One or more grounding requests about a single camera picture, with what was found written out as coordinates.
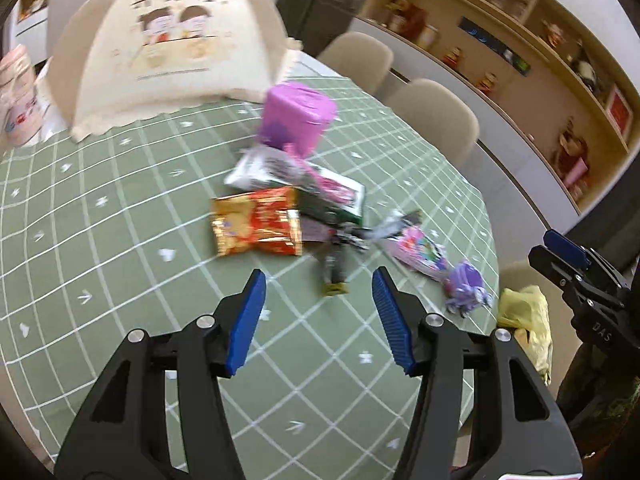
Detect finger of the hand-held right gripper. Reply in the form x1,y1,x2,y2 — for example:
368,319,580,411
542,229,640,293
528,245,608,311

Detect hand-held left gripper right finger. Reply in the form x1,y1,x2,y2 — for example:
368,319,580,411
371,266,583,480

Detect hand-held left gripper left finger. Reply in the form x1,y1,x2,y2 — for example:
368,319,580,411
54,268,268,480

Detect yellow plastic bin bag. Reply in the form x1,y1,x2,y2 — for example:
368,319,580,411
496,285,553,386

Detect clear pink wrapper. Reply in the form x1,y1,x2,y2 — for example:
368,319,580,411
375,210,448,278

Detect dark wrapper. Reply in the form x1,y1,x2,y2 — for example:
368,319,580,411
300,210,371,297

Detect red and gold snack packet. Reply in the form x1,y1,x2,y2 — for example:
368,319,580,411
210,186,303,258

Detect green snack packet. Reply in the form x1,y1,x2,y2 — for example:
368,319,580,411
295,165,366,226

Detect white snack packet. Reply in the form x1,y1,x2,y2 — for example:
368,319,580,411
225,146,301,192

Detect person's right forearm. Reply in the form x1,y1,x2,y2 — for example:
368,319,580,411
557,345,640,461

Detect wrapped pink flower bouquet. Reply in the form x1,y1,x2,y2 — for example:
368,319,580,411
552,117,593,201

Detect green checked tablecloth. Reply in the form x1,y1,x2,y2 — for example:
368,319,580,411
0,62,501,480

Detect white base cabinets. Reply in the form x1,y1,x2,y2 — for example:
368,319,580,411
350,15,583,241

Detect panda plush toy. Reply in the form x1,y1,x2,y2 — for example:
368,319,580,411
572,57,601,91

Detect red figurine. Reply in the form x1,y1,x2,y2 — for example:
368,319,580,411
542,20,566,48

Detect black power strip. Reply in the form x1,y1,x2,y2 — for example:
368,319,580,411
459,16,531,77

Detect purple plastic box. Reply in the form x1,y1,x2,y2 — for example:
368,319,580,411
257,81,337,157

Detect white cup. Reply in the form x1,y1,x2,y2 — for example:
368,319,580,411
417,24,440,51

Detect beige folding food cover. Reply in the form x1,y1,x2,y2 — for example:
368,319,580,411
45,0,306,143

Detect dried flower bouquet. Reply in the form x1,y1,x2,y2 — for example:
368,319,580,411
385,0,426,36

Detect pink water bottle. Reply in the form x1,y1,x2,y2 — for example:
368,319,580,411
0,44,43,147

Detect dark glass cabinet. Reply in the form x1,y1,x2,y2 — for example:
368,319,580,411
277,0,391,58

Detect red picture frame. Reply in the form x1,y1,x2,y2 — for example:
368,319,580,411
605,85,636,133

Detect wooden wall shelf unit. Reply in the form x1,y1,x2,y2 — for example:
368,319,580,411
360,0,640,216

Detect lit wall niche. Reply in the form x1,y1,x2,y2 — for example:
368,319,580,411
17,0,51,23

